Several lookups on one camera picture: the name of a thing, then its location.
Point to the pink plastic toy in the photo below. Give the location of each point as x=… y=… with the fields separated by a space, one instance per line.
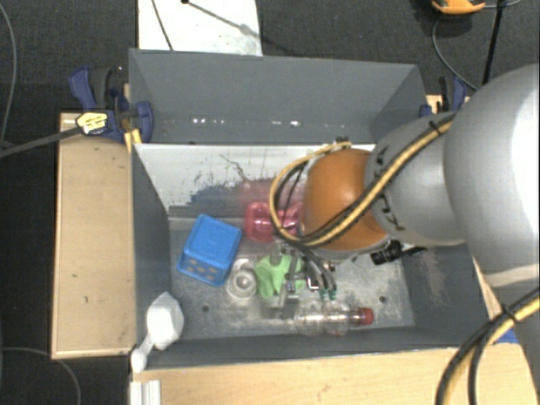
x=258 y=224

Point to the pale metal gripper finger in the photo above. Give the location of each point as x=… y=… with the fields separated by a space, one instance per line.
x=294 y=300
x=279 y=304

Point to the pale wood board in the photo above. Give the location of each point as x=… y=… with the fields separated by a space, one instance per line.
x=95 y=243

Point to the grey metal bin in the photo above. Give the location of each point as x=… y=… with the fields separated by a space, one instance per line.
x=253 y=95

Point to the clear plastic bottle red cap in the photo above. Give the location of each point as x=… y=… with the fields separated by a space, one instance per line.
x=333 y=319

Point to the black cylinder on white bracket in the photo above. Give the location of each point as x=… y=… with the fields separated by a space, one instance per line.
x=386 y=255

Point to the blue plastic cube box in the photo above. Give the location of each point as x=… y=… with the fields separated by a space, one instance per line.
x=211 y=247

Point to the green cloth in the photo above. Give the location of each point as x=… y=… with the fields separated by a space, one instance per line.
x=268 y=279

